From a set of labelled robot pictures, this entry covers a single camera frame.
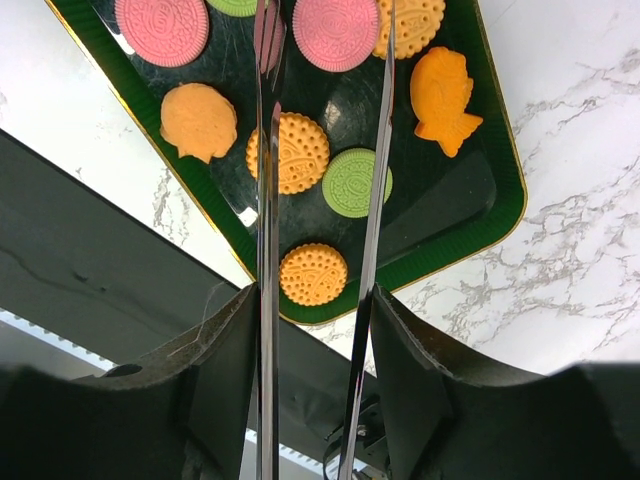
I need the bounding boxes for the orange dotted cookie upper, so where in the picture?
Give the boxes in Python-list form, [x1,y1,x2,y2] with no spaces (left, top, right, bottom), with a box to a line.
[372,0,446,60]

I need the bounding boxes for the orange dotted cookie middle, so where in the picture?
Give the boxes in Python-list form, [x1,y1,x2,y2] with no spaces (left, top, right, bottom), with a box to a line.
[278,112,330,195]

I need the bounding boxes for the orange dotted cookie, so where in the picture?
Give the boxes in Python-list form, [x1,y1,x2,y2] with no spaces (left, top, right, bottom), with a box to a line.
[372,0,446,60]
[279,243,348,307]
[278,112,330,195]

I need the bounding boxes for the black oval tray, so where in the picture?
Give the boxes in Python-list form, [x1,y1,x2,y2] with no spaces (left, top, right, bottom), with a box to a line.
[50,1,527,325]

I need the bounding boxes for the green sandwich cookie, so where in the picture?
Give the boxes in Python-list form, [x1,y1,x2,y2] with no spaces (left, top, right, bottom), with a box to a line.
[207,0,257,18]
[322,148,376,218]

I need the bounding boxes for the metal tongs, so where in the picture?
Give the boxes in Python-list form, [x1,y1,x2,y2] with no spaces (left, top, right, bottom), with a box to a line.
[254,1,396,479]

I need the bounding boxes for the pink sandwich cookie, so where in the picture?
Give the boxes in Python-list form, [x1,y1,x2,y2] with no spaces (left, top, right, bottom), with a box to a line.
[292,0,380,73]
[114,0,209,68]

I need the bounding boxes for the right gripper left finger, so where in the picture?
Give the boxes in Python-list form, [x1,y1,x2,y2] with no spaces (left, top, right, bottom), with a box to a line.
[74,285,258,479]

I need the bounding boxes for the orange dotted cookie lower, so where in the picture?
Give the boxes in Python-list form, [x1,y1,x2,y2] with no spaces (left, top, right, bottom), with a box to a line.
[279,243,348,307]

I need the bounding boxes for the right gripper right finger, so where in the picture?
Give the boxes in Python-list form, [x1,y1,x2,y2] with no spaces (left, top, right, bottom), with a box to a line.
[371,287,540,479]

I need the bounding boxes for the green sandwich cookie right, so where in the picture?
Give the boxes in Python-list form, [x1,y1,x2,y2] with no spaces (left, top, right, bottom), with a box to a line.
[322,148,376,218]

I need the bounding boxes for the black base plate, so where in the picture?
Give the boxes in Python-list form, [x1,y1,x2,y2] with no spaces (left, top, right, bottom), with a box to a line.
[0,127,391,471]

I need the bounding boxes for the orange shell cookie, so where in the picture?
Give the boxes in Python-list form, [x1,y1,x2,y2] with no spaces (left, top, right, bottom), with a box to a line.
[160,83,238,164]

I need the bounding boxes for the green sandwich cookie left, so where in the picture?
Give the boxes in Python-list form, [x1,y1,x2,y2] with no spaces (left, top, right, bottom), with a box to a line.
[207,0,257,18]

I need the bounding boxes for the orange fish cookie right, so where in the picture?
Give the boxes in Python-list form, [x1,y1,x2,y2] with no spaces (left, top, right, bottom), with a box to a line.
[410,46,483,158]

